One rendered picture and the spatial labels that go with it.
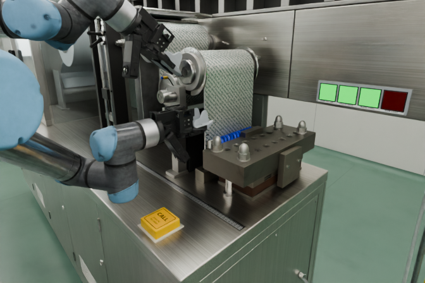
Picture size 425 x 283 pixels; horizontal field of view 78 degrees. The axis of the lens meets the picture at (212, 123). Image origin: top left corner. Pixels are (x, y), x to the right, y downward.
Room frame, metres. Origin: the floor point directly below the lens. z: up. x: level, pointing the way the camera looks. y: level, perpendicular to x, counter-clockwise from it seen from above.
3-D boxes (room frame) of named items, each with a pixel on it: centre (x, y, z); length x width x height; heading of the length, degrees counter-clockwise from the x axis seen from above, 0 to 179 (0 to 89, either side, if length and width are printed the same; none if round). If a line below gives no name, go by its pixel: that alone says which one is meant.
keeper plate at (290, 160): (0.75, -0.24, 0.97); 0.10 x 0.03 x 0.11; 134
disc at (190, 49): (0.83, 0.07, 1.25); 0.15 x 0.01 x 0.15; 44
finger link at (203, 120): (0.76, 0.02, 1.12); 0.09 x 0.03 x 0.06; 133
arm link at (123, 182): (0.60, 0.24, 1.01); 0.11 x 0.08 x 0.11; 76
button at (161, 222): (0.55, 0.13, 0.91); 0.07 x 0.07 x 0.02; 44
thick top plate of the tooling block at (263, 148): (0.81, -0.17, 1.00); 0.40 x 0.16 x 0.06; 134
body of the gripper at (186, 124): (0.70, 0.11, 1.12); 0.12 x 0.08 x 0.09; 134
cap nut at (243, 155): (0.66, -0.09, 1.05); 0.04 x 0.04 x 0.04
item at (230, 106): (0.87, -0.06, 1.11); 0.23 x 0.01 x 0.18; 134
